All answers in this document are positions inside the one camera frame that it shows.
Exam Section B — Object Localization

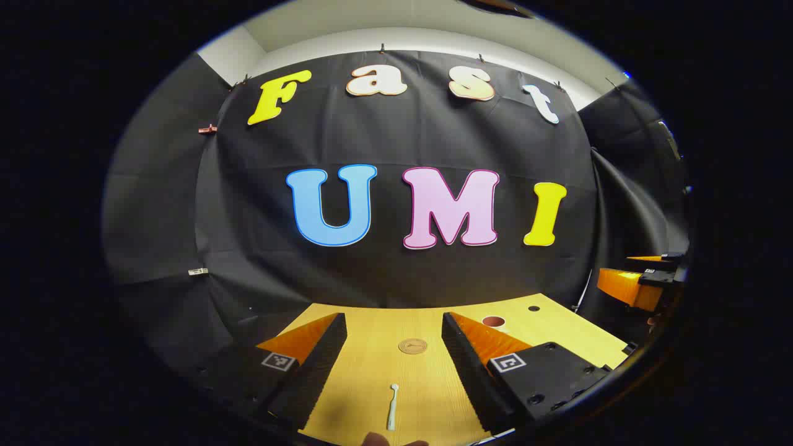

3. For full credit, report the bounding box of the wooden desktop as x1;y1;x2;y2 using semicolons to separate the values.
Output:
257;293;629;446

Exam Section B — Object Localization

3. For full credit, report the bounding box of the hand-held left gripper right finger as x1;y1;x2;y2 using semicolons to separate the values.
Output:
441;312;611;434

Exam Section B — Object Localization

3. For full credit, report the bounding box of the white strip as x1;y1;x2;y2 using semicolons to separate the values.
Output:
575;269;593;312

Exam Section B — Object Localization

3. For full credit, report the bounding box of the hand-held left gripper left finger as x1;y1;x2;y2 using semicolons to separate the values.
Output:
204;313;348;432

